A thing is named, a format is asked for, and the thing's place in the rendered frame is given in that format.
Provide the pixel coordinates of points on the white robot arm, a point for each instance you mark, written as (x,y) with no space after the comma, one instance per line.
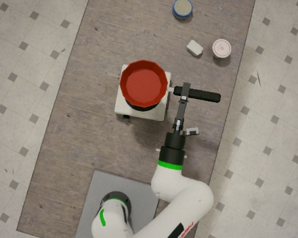
(189,201)

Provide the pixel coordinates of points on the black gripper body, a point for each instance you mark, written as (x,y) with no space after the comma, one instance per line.
(175,140)

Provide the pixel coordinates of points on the red frying pan with black handle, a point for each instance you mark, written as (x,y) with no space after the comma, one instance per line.
(144,83)

